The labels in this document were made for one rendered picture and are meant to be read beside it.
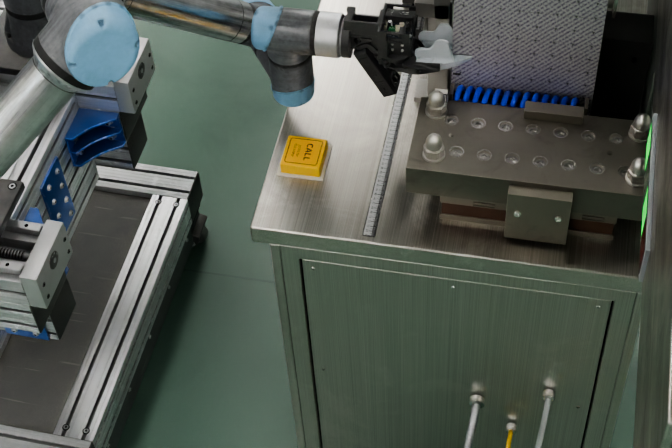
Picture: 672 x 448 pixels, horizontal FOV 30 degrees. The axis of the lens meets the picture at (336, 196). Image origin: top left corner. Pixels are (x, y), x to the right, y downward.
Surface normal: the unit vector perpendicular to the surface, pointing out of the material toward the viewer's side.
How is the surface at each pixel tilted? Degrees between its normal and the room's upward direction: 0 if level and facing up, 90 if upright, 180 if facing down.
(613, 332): 90
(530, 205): 90
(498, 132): 0
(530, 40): 90
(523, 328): 90
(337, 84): 0
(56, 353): 0
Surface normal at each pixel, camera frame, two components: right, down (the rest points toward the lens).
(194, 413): -0.04, -0.64
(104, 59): 0.50, 0.59
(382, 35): -0.20, 0.76
